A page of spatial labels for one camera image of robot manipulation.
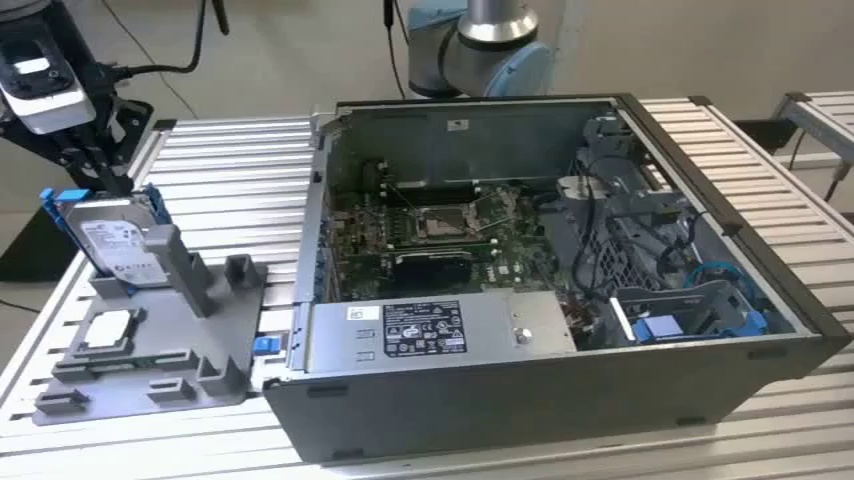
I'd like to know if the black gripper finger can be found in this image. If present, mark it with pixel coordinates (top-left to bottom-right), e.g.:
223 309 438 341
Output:
99 158 136 197

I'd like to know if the hard disk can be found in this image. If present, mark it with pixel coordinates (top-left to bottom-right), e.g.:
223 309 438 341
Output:
39 184 172 292

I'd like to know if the grey disk bay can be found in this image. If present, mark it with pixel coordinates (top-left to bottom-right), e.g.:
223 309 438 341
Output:
539 117 795 351

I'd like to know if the black stand with base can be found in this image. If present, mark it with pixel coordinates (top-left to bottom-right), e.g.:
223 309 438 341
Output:
0 199 89 284

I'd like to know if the grey parts rack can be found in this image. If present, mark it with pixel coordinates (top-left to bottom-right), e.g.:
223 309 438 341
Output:
29 223 272 427

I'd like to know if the silver CPU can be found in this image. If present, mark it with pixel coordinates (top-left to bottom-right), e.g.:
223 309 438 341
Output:
84 309 145 350

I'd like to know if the green RAM stick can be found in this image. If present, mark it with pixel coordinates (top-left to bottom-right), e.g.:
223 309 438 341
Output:
85 352 201 372

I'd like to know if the thin locking lever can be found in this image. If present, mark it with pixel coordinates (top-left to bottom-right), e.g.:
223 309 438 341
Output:
391 184 424 211

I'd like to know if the black RAM slot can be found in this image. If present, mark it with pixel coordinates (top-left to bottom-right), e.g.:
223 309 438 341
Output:
379 180 483 197

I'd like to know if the CPU socket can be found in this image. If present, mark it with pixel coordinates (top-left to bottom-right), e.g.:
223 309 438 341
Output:
412 204 479 242

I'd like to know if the black graphics card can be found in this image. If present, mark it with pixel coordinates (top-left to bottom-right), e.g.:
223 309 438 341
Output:
390 249 476 290

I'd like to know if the metal socket cover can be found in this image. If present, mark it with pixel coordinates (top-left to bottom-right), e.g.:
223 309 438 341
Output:
466 192 520 226

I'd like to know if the silver power supply unit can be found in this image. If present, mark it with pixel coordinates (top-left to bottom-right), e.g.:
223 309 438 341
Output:
303 289 579 374

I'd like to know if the green motherboard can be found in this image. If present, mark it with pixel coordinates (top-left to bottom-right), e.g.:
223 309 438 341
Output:
326 184 568 302

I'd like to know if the open black PC case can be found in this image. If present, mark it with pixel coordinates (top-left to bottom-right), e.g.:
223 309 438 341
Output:
263 92 854 464

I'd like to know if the blue carrier in bay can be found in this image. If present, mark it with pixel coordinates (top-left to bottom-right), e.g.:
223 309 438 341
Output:
630 314 686 344

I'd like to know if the black box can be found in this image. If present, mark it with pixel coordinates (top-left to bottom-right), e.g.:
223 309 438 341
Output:
733 119 799 156

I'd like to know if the metal slat side table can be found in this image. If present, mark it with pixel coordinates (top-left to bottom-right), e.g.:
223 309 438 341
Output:
771 91 854 169

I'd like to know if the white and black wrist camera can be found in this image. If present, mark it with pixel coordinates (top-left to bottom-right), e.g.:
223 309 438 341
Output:
0 29 99 135

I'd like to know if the thick black camera cable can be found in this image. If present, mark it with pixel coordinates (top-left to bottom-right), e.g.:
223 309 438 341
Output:
109 0 205 79

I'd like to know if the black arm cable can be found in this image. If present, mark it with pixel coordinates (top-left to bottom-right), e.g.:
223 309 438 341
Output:
382 0 410 99

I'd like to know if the long black wire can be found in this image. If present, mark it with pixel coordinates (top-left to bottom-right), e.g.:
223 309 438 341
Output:
570 154 643 296

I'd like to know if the blue wire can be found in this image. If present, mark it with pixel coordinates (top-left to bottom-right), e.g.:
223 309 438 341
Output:
684 258 743 292

